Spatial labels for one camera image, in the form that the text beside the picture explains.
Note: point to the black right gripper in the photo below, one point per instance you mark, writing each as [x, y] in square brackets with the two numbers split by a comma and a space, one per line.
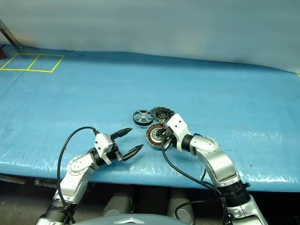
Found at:
[168, 137]

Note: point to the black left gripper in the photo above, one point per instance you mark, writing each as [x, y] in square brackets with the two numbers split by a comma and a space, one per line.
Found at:
[116, 150]

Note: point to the silver motor housing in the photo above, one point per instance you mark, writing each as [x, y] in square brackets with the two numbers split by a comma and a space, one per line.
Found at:
[152, 137]

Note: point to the round finned motor lid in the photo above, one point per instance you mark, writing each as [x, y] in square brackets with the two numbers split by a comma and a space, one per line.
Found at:
[161, 114]

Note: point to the black spoked rotor wheel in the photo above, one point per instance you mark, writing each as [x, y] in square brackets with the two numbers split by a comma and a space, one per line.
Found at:
[142, 116]

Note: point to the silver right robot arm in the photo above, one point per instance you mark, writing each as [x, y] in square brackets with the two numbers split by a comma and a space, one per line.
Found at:
[218, 161]

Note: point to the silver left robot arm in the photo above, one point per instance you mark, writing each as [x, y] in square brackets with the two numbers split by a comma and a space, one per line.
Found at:
[75, 173]

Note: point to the blue plastic table cover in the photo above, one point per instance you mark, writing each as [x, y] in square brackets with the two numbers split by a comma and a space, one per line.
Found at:
[93, 93]

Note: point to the grey rounded shape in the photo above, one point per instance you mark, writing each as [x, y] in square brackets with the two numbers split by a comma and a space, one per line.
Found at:
[181, 208]
[117, 204]

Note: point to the grey robot torso with emblem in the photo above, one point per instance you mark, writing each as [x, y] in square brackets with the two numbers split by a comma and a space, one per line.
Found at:
[131, 220]

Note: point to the yellow tape double square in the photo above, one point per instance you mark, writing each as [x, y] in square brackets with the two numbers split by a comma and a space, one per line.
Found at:
[58, 64]

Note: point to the small red object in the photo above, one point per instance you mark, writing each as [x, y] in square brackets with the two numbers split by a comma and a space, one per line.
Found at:
[2, 55]

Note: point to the slanted metal bar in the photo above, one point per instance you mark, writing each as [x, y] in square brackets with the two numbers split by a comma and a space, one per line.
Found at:
[9, 35]

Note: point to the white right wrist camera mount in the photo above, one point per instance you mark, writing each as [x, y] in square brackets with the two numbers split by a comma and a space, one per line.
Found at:
[179, 126]

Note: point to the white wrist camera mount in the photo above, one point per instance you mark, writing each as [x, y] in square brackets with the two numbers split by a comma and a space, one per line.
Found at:
[103, 143]
[179, 126]

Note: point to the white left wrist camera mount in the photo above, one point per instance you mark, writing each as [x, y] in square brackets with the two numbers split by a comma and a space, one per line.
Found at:
[103, 143]

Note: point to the dark metal bracket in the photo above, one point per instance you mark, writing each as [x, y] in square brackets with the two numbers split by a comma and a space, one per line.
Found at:
[45, 182]

